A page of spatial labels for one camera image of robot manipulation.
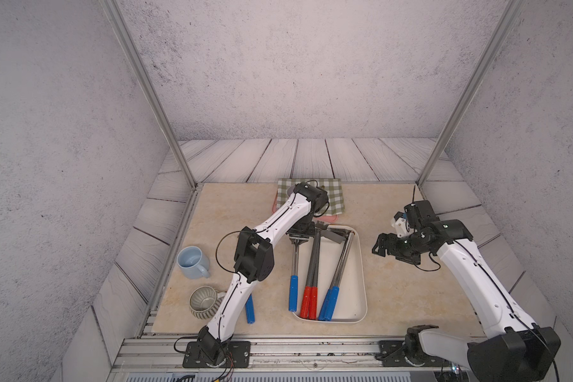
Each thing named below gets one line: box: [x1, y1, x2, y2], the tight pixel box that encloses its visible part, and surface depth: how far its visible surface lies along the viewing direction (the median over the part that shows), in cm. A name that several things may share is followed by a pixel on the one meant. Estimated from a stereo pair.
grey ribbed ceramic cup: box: [188, 285, 227, 320], surface depth 84 cm
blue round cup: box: [176, 245, 211, 280], surface depth 90 cm
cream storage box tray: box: [292, 224, 368, 324], surface depth 90 cm
